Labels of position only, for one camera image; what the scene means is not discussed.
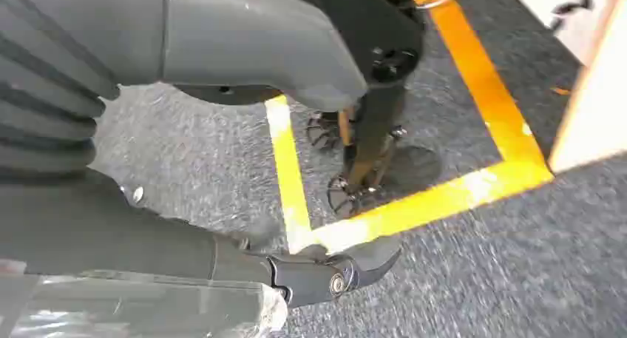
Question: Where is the black robot leg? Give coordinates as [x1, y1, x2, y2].
[274, 0, 427, 187]

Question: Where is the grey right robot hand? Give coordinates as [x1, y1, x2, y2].
[0, 0, 403, 338]

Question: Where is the ribbed grey right arm sleeve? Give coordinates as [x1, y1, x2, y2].
[0, 0, 121, 184]

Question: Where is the pale panel with wooden edge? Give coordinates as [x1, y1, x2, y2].
[509, 0, 627, 175]

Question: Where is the small black object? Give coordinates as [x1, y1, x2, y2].
[549, 0, 594, 33]

